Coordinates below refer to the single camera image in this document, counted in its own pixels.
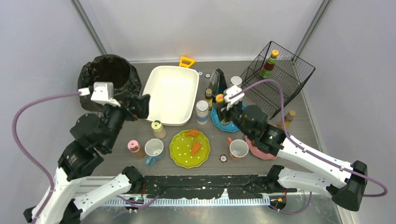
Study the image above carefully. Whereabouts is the yellow label oil bottle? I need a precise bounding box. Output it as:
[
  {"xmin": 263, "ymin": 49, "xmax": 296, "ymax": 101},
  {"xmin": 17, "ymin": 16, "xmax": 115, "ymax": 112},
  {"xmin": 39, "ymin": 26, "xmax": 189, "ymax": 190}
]
[{"xmin": 205, "ymin": 88, "xmax": 212, "ymax": 110}]

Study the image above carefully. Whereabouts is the yellow oil bottle brown cap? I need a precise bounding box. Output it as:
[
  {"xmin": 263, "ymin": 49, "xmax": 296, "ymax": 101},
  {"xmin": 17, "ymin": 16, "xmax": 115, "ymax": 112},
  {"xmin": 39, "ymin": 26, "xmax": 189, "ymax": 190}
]
[{"xmin": 277, "ymin": 110, "xmax": 296, "ymax": 130}]

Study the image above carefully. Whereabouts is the red sauce bottle yellow cap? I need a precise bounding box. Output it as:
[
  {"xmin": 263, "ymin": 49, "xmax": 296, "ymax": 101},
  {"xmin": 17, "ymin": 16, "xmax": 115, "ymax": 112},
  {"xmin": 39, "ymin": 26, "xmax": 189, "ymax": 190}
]
[{"xmin": 215, "ymin": 94, "xmax": 226, "ymax": 117}]

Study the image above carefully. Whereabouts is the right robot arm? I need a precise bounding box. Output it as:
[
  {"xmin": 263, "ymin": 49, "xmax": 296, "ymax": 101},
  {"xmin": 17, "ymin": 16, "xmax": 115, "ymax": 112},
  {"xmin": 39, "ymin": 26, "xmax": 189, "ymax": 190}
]
[{"xmin": 214, "ymin": 98, "xmax": 368, "ymax": 211}]

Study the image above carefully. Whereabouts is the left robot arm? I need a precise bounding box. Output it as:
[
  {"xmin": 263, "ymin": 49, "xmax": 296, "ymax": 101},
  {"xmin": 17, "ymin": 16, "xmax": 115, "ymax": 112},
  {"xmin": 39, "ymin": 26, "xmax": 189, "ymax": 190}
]
[{"xmin": 23, "ymin": 94, "xmax": 150, "ymax": 224}]

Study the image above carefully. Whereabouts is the blue polka dot plate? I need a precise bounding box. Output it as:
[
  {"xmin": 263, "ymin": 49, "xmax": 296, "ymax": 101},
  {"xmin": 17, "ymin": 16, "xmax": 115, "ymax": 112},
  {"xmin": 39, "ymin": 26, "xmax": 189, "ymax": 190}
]
[{"xmin": 211, "ymin": 104, "xmax": 246, "ymax": 133}]

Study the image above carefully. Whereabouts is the grain jar near basin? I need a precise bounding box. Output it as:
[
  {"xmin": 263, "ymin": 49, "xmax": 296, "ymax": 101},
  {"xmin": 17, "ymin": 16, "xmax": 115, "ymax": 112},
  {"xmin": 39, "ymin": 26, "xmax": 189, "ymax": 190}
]
[{"xmin": 196, "ymin": 100, "xmax": 209, "ymax": 125}]

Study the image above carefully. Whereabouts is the white rectangular basin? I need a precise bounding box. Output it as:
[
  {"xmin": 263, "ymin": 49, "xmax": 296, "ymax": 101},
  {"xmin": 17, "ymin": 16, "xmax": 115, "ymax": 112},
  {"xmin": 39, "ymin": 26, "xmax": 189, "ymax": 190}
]
[{"xmin": 142, "ymin": 65, "xmax": 199, "ymax": 126}]

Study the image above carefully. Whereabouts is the grain jar near metronome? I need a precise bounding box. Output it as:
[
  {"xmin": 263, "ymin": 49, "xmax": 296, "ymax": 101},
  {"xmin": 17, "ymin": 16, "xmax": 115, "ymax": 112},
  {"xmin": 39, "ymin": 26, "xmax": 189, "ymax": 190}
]
[{"xmin": 230, "ymin": 76, "xmax": 242, "ymax": 88}]

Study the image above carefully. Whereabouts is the black metronome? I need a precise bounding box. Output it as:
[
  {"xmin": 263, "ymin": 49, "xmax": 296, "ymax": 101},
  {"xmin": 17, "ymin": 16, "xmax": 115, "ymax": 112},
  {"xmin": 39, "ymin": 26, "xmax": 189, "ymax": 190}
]
[{"xmin": 207, "ymin": 69, "xmax": 228, "ymax": 101}]

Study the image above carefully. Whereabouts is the yellow lid spice shaker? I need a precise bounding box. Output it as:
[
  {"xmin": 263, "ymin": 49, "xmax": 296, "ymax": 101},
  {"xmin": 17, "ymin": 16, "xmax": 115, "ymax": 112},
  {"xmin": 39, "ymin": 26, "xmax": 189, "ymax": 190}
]
[{"xmin": 151, "ymin": 120, "xmax": 166, "ymax": 139}]

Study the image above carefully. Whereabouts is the upper orange food piece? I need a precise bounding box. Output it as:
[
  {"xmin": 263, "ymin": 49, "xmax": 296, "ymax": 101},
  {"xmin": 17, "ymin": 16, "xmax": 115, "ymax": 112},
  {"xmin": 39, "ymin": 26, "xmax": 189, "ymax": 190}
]
[{"xmin": 184, "ymin": 129, "xmax": 199, "ymax": 137}]

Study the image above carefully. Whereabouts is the orange food piece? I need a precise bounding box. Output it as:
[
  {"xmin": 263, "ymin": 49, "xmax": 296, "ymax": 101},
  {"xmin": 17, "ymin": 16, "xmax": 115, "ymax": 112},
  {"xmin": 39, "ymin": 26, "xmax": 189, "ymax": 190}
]
[
  {"xmin": 191, "ymin": 141, "xmax": 201, "ymax": 156},
  {"xmin": 184, "ymin": 129, "xmax": 199, "ymax": 137}
]

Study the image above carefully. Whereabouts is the lower orange food piece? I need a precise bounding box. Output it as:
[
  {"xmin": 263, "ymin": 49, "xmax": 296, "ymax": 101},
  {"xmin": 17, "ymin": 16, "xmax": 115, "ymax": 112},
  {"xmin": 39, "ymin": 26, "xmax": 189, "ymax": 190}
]
[{"xmin": 191, "ymin": 141, "xmax": 201, "ymax": 156}]

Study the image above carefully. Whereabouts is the brown poker chip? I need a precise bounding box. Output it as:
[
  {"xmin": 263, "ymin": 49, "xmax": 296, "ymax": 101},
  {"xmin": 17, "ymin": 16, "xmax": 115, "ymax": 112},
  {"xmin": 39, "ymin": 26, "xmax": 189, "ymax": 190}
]
[{"xmin": 219, "ymin": 154, "xmax": 228, "ymax": 163}]

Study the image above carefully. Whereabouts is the pink lid spice shaker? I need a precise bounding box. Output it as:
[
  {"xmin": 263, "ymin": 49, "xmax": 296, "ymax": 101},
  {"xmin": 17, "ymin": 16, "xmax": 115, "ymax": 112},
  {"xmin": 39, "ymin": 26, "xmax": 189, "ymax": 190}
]
[{"xmin": 127, "ymin": 140, "xmax": 146, "ymax": 159}]

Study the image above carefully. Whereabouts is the black bag lined trash bin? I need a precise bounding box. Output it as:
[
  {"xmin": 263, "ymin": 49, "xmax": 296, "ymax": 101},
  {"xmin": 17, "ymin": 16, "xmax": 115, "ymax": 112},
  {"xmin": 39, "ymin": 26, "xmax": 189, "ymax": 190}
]
[{"xmin": 77, "ymin": 55, "xmax": 142, "ymax": 112}]

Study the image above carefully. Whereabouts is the pink polka dot plate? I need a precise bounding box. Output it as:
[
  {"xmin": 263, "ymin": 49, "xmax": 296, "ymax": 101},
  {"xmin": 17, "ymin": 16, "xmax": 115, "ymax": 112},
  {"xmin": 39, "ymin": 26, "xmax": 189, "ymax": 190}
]
[{"xmin": 244, "ymin": 124, "xmax": 278, "ymax": 160}]

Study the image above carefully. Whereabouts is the green polka dot plate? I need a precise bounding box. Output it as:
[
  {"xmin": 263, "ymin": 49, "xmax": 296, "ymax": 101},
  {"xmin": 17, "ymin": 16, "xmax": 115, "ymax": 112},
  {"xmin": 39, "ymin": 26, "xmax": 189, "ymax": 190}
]
[{"xmin": 169, "ymin": 129, "xmax": 211, "ymax": 169}]

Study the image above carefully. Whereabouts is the black base mat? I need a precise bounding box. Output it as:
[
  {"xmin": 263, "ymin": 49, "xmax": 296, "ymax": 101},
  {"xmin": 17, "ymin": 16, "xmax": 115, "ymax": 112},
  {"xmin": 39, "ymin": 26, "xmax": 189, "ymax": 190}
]
[{"xmin": 144, "ymin": 175, "xmax": 297, "ymax": 199}]

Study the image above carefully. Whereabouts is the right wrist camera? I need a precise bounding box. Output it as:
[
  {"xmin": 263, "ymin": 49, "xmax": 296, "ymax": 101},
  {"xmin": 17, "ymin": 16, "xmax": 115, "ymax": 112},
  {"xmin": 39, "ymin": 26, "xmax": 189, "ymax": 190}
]
[{"xmin": 223, "ymin": 85, "xmax": 245, "ymax": 111}]

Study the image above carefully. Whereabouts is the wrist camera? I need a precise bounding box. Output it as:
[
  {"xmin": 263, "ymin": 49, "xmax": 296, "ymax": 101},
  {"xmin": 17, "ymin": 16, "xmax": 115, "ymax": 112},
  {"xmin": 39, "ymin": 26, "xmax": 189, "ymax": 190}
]
[
  {"xmin": 223, "ymin": 85, "xmax": 245, "ymax": 111},
  {"xmin": 91, "ymin": 82, "xmax": 121, "ymax": 107}
]

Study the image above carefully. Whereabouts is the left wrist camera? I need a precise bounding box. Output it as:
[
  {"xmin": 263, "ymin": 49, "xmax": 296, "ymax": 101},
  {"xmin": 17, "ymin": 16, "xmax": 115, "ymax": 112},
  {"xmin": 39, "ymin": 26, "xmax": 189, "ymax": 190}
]
[{"xmin": 91, "ymin": 82, "xmax": 121, "ymax": 107}]

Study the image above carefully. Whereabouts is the orange handled white mug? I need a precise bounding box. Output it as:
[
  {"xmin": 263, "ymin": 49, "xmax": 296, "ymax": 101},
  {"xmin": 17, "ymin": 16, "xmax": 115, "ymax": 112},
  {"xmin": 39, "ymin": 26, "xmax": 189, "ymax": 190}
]
[{"xmin": 226, "ymin": 137, "xmax": 249, "ymax": 161}]

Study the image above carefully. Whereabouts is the blue handled white mug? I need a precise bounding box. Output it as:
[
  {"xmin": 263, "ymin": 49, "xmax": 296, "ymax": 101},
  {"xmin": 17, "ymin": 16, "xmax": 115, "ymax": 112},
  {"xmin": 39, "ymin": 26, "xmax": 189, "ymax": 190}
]
[{"xmin": 144, "ymin": 139, "xmax": 164, "ymax": 166}]

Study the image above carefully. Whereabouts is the black wire basket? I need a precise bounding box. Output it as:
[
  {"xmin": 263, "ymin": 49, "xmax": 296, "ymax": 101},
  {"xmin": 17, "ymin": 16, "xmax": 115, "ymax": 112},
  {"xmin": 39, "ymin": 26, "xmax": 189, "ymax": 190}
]
[{"xmin": 240, "ymin": 41, "xmax": 316, "ymax": 119}]

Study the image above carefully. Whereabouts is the orange plastic handle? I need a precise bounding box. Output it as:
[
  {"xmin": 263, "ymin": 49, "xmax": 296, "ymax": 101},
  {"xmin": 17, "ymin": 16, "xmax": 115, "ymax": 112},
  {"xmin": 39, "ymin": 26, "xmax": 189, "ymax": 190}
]
[{"xmin": 179, "ymin": 56, "xmax": 196, "ymax": 68}]

